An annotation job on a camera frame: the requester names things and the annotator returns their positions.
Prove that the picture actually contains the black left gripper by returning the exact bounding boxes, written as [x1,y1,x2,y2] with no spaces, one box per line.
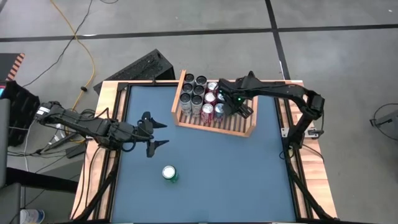
[116,118,170,158]

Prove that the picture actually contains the black perforated metal case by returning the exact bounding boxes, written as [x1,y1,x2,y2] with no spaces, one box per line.
[93,49,177,95]

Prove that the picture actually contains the black mat orange striped edge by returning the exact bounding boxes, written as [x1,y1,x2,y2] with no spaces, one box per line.
[0,52,25,82]

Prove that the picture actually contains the black power adapter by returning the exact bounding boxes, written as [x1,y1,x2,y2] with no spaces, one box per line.
[64,143,87,159]

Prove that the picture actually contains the white cable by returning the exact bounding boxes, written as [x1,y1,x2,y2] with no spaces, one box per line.
[23,124,65,172]

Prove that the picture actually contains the yellow extension cable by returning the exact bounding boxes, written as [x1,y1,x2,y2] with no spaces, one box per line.
[49,0,96,144]

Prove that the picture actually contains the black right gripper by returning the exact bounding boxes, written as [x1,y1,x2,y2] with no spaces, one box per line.
[217,78,255,119]

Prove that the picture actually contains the green Sprite can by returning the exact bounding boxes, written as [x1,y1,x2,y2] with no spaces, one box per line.
[161,164,180,184]

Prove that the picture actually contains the black metal table frame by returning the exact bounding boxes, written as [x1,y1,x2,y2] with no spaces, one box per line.
[73,79,338,223]

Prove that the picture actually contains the wooden slatted shelf rack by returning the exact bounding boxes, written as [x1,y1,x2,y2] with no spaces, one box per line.
[171,69,260,138]

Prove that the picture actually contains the black floor cable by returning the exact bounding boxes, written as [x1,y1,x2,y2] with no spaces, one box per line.
[22,0,94,88]

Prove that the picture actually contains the black fabric case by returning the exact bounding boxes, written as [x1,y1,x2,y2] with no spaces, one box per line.
[4,80,41,147]

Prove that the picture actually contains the white blue object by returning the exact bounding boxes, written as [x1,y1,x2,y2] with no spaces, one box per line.
[19,208,46,224]

